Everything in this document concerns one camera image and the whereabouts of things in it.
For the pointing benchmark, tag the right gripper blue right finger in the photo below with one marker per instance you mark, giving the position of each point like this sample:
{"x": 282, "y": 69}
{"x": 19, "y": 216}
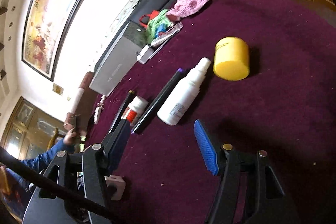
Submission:
{"x": 210, "y": 148}

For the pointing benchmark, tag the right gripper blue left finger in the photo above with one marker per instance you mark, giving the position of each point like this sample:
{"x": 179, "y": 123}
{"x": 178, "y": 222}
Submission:
{"x": 114, "y": 145}

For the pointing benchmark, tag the white bottle red label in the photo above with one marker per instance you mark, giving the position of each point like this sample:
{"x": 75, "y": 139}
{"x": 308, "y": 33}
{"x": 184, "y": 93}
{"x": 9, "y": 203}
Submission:
{"x": 134, "y": 110}

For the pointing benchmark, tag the brown armchair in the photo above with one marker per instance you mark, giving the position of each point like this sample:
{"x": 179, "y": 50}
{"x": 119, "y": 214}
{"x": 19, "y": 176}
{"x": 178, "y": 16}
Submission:
{"x": 81, "y": 107}

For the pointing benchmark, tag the white spray bottle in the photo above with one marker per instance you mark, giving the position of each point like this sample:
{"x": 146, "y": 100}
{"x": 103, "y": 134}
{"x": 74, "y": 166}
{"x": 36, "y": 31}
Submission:
{"x": 182, "y": 96}

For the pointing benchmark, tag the black yellow-capped marker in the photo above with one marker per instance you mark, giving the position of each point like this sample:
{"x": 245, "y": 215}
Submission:
{"x": 130, "y": 96}

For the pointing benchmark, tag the black purple-capped marker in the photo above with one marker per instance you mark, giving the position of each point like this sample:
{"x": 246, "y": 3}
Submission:
{"x": 158, "y": 101}

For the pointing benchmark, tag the wooden cabinet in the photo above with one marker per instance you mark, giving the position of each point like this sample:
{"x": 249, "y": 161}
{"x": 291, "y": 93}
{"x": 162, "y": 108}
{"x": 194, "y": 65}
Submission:
{"x": 29, "y": 131}

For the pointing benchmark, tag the grey cardboard box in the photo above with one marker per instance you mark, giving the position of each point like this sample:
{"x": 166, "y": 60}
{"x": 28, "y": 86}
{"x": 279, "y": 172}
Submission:
{"x": 119, "y": 59}

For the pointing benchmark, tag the yellow round jar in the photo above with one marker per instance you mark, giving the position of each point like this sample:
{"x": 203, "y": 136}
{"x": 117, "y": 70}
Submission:
{"x": 231, "y": 59}

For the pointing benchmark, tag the small white charger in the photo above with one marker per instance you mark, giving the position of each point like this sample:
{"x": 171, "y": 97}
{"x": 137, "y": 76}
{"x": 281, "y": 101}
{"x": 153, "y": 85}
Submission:
{"x": 145, "y": 54}

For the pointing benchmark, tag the black rod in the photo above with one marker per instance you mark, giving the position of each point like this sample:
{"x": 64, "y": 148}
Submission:
{"x": 53, "y": 200}

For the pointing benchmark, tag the toothpaste tube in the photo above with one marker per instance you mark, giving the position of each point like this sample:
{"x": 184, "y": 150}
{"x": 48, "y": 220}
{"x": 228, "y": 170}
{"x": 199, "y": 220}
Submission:
{"x": 167, "y": 35}

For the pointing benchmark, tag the green cloth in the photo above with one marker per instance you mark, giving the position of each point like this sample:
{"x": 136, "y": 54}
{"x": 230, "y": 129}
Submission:
{"x": 161, "y": 23}

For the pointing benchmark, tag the red paper bag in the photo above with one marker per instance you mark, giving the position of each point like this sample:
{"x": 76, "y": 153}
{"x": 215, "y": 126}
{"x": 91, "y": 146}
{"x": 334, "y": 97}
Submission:
{"x": 145, "y": 19}

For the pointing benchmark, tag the white keychain tag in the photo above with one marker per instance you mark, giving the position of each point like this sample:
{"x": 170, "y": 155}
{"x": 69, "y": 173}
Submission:
{"x": 98, "y": 110}

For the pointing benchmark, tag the framed wall painting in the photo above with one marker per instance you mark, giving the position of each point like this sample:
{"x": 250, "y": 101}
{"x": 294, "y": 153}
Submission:
{"x": 46, "y": 27}

